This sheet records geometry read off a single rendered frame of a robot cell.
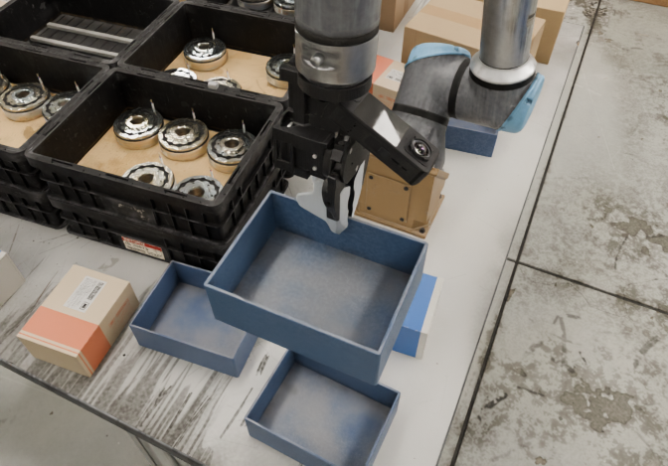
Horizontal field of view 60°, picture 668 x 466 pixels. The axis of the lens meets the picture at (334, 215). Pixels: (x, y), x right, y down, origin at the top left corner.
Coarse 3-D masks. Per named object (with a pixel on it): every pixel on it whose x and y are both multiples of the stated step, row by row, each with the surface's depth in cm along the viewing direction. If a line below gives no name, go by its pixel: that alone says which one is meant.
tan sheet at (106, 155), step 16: (112, 128) 124; (96, 144) 121; (112, 144) 121; (96, 160) 118; (112, 160) 118; (128, 160) 118; (144, 160) 118; (192, 160) 118; (208, 160) 118; (176, 176) 115; (224, 176) 115
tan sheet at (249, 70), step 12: (180, 60) 142; (228, 60) 142; (240, 60) 142; (252, 60) 142; (264, 60) 142; (204, 72) 138; (216, 72) 138; (240, 72) 138; (252, 72) 138; (264, 72) 138; (252, 84) 135; (264, 84) 135
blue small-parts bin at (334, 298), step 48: (240, 240) 65; (288, 240) 72; (336, 240) 70; (384, 240) 66; (240, 288) 68; (288, 288) 68; (336, 288) 68; (384, 288) 68; (288, 336) 60; (336, 336) 56; (384, 336) 64
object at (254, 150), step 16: (160, 80) 119; (176, 80) 119; (224, 96) 117; (240, 96) 116; (272, 112) 112; (48, 128) 109; (32, 144) 106; (256, 144) 106; (32, 160) 104; (48, 160) 103; (80, 176) 102; (96, 176) 101; (112, 176) 101; (240, 176) 101; (128, 192) 101; (144, 192) 99; (160, 192) 98; (176, 192) 98; (224, 192) 98; (192, 208) 98; (208, 208) 96; (224, 208) 98
